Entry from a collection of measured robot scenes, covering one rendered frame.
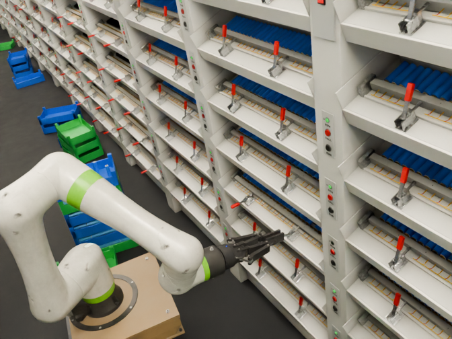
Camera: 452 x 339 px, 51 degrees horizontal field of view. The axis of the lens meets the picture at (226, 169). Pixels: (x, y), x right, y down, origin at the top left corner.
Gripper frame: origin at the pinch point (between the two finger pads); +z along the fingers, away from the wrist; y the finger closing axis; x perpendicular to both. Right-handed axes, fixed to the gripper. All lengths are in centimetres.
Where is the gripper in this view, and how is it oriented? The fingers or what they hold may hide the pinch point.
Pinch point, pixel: (273, 237)
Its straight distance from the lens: 156.8
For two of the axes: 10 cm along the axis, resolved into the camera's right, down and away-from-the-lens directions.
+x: -0.2, -8.8, -4.7
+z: 8.6, -2.5, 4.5
